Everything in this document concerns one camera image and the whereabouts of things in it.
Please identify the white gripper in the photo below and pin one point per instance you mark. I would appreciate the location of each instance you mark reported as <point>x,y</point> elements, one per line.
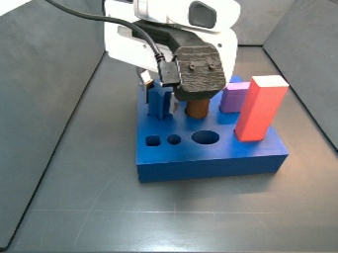
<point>211,25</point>

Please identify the blue star-profile bar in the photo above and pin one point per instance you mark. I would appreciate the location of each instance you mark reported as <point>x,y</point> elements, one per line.
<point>159,96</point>

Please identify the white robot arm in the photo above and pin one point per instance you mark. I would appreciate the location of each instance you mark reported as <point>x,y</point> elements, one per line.
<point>198,5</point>

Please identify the brown cylinder peg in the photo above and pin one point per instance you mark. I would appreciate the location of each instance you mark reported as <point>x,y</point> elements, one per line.
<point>196,108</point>

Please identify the purple block peg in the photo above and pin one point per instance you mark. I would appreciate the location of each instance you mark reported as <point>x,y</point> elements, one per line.
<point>233,97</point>

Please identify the blue shape-sorter block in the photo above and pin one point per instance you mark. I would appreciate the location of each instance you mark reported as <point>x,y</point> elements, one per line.
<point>182,148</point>

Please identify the tall red rectangular peg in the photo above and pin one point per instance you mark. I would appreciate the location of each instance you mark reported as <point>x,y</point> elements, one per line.
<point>263,100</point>

